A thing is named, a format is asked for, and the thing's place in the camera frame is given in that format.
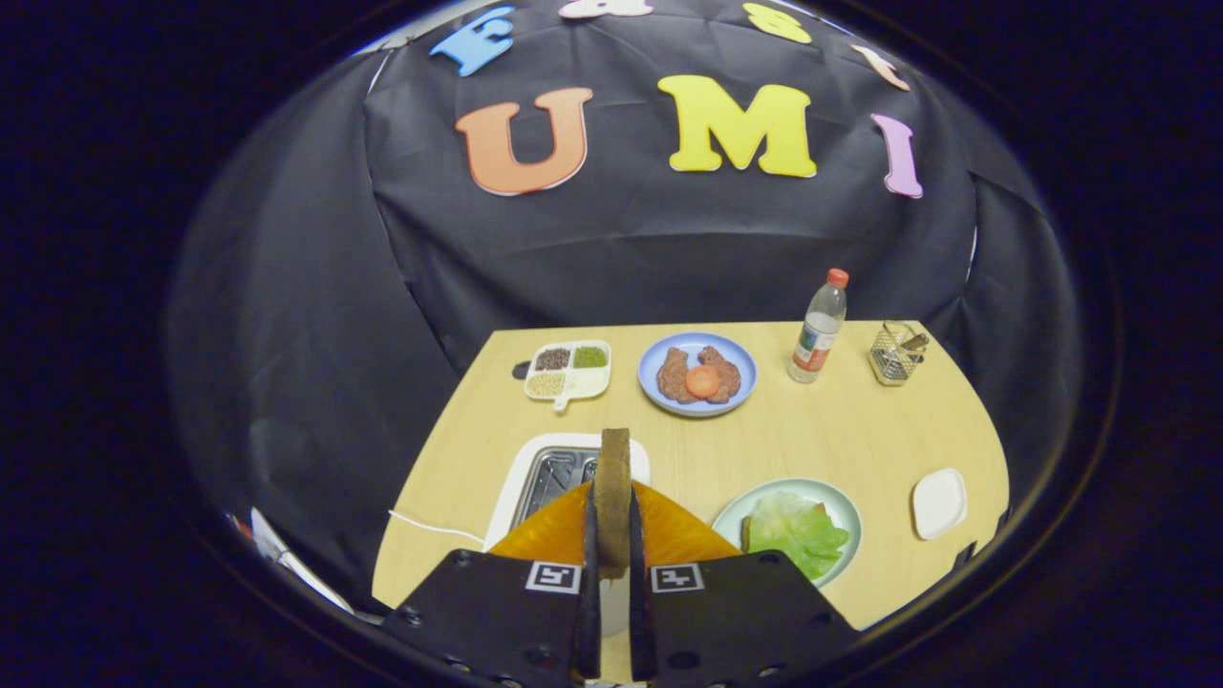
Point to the light brown bread slice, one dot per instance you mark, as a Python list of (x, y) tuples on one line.
[(746, 535)]

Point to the green lettuce leaf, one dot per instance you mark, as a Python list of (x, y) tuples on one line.
[(798, 535)]

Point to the white divided condiment tray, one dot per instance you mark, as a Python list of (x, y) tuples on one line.
[(594, 382)]

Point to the white toaster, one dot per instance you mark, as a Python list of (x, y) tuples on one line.
[(521, 478)]

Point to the dark toasted bread slice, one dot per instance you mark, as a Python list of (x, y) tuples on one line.
[(611, 497)]

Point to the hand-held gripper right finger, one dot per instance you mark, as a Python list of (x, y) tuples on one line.
[(745, 621)]

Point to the pale green plate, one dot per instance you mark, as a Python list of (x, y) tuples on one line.
[(843, 506)]

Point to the metal utensil holder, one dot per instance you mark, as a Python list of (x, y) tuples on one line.
[(893, 365)]

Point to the blue plate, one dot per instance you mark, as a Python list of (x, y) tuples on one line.
[(696, 341)]

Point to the clear bottle with red cap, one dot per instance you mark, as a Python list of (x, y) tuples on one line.
[(817, 339)]

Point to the small white dish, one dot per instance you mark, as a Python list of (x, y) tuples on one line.
[(939, 504)]

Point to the black backdrop cloth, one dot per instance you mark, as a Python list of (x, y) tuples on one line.
[(669, 258)]

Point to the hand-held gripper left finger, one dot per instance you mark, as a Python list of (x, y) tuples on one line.
[(506, 621)]

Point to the brown meat piece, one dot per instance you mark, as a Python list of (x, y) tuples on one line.
[(726, 375), (672, 379)]

